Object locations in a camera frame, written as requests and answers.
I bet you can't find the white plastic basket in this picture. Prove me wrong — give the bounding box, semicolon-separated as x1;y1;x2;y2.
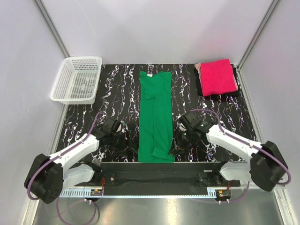
50;56;102;105

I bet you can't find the black marble pattern mat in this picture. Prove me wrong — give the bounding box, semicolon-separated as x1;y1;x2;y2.
57;64;257;162

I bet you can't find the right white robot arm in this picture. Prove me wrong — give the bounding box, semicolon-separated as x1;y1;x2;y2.
169;116;290;192

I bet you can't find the folded pink t shirt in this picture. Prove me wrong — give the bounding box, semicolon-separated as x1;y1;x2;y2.
200;59;238;97

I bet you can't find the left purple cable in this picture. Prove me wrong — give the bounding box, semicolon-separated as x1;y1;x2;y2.
26;111;101;223

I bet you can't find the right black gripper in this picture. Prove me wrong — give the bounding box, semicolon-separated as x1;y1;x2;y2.
168;128;196;157

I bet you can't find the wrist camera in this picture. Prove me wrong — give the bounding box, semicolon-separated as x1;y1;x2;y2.
178;112;202;129
102;118;125;134

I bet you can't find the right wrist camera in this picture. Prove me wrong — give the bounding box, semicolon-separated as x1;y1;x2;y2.
178;112;202;129

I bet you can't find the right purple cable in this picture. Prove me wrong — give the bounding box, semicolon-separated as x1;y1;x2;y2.
189;109;292;204

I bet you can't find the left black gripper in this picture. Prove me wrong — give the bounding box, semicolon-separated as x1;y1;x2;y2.
109;130;137;157

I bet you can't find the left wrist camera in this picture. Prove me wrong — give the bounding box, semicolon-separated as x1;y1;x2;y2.
102;118;125;134

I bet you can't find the folded peach t shirt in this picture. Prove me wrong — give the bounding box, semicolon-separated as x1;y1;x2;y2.
194;63;201;79

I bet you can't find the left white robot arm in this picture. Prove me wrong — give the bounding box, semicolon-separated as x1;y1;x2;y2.
24;118;135;204

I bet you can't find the purple cable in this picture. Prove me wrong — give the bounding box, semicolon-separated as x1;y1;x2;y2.
189;109;292;204
26;111;101;223

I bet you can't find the green t shirt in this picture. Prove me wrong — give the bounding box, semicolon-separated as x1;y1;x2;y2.
138;71;175;163

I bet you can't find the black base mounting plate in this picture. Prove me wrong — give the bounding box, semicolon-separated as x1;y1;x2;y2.
74;163;240;197

